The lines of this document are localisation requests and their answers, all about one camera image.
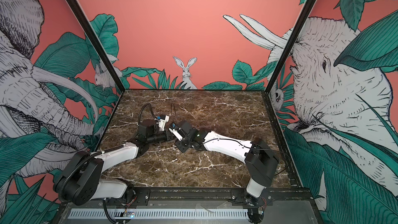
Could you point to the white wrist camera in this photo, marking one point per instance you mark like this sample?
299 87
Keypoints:
173 128
162 120

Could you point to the white slotted cable duct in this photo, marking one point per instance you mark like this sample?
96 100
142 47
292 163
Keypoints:
158 213

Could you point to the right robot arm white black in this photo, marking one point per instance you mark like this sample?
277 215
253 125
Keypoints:
260 161

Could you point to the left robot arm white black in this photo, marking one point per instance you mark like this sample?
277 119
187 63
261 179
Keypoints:
81 180

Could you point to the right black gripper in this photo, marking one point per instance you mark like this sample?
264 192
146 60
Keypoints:
179 144

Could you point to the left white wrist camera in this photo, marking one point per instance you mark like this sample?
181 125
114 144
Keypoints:
162 120

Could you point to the right black frame post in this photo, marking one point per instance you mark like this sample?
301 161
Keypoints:
305 12

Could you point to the left black frame post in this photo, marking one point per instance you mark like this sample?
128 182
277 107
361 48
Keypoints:
94 40

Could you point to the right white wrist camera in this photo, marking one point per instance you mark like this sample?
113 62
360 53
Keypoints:
173 128

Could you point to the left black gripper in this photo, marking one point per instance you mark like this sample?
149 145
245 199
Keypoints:
169 136

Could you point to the black front mounting rail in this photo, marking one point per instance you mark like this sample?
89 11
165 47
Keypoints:
141 196

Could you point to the black frame post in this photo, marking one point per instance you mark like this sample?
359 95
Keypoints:
94 40
305 12

